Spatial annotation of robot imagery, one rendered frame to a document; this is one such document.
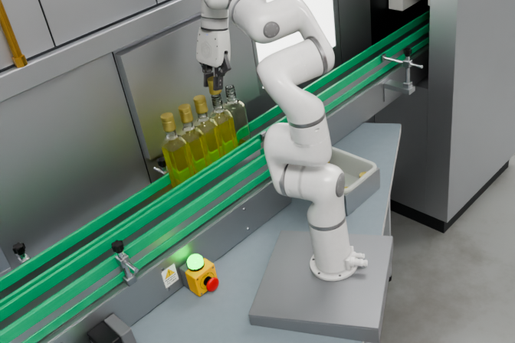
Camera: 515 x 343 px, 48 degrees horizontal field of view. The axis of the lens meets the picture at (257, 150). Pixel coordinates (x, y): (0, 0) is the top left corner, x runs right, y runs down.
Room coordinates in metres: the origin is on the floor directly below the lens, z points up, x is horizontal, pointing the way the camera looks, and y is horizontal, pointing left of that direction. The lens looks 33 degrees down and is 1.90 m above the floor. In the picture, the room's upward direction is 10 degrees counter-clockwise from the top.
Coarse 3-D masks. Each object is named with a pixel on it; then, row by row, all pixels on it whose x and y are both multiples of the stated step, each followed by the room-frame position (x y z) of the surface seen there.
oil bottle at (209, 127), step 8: (208, 120) 1.46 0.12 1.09; (200, 128) 1.45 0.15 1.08; (208, 128) 1.45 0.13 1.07; (216, 128) 1.46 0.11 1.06; (208, 136) 1.44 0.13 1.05; (216, 136) 1.46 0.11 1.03; (208, 144) 1.44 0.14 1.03; (216, 144) 1.46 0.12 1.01; (208, 152) 1.44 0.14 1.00; (216, 152) 1.45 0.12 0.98; (216, 160) 1.45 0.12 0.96
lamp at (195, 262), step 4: (192, 256) 1.17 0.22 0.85; (196, 256) 1.16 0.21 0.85; (200, 256) 1.17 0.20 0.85; (188, 260) 1.16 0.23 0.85; (192, 260) 1.15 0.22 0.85; (196, 260) 1.15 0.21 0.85; (200, 260) 1.15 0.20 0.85; (188, 264) 1.15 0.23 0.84; (192, 264) 1.14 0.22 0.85; (196, 264) 1.14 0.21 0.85; (200, 264) 1.15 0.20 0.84; (204, 264) 1.16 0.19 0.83; (192, 268) 1.14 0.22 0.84; (196, 268) 1.14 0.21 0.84; (200, 268) 1.14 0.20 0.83
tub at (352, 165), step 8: (336, 152) 1.57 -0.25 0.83; (344, 152) 1.55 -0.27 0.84; (336, 160) 1.57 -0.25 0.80; (344, 160) 1.55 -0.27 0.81; (352, 160) 1.52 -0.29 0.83; (360, 160) 1.50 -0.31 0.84; (368, 160) 1.49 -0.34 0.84; (344, 168) 1.55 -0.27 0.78; (352, 168) 1.52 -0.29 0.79; (360, 168) 1.50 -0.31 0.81; (368, 168) 1.48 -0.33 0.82; (352, 176) 1.51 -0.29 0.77; (368, 176) 1.42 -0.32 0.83; (352, 184) 1.47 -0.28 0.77; (344, 192) 1.36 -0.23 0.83
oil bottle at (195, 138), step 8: (184, 136) 1.41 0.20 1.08; (192, 136) 1.41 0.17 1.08; (200, 136) 1.42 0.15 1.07; (192, 144) 1.40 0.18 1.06; (200, 144) 1.42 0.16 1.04; (192, 152) 1.40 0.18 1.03; (200, 152) 1.41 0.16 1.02; (192, 160) 1.40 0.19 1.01; (200, 160) 1.41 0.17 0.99; (208, 160) 1.43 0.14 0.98; (200, 168) 1.41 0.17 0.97
